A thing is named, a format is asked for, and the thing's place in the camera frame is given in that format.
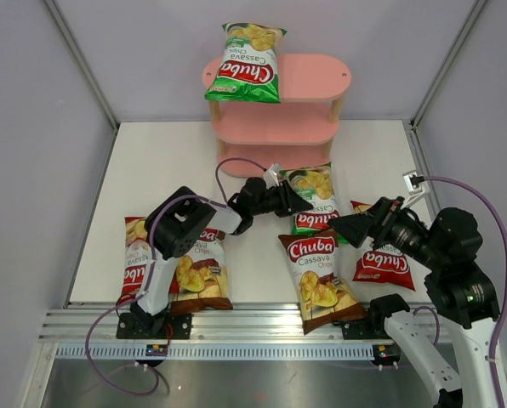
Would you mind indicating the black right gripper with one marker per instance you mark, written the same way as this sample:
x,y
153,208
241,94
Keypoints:
x,y
357,227

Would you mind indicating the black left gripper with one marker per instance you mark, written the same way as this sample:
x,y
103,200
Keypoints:
x,y
289,201

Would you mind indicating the green Chuba chips bag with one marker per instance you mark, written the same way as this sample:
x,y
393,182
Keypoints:
x,y
248,70
315,185

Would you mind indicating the brown Chuba barbeque chips bag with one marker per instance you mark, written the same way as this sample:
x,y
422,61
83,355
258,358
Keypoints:
x,y
314,267

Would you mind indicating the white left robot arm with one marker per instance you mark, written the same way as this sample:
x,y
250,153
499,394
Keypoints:
x,y
174,228

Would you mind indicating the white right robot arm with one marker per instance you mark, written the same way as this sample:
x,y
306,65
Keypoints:
x,y
464,298

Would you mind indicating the red chuba chips bag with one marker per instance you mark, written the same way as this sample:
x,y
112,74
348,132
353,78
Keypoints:
x,y
144,272
385,265

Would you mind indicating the pink three-tier wooden shelf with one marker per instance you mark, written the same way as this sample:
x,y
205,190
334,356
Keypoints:
x,y
297,132

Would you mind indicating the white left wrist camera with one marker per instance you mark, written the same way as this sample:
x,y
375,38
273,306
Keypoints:
x,y
272,176

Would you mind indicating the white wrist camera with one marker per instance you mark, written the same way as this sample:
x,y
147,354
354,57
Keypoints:
x,y
417,188
272,176

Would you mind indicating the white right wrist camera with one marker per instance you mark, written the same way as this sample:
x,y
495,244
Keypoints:
x,y
417,188

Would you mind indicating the right aluminium frame post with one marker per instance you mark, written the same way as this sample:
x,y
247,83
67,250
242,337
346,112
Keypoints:
x,y
465,31

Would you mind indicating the aluminium frame post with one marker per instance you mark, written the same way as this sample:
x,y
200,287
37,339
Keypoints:
x,y
65,31
465,31

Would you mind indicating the aluminium mounting rail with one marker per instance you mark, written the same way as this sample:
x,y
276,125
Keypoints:
x,y
247,323

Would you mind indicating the white slotted cable duct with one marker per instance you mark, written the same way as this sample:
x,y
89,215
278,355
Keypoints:
x,y
238,352

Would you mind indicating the left aluminium frame post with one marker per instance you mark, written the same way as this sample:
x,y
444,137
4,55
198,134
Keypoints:
x,y
65,31

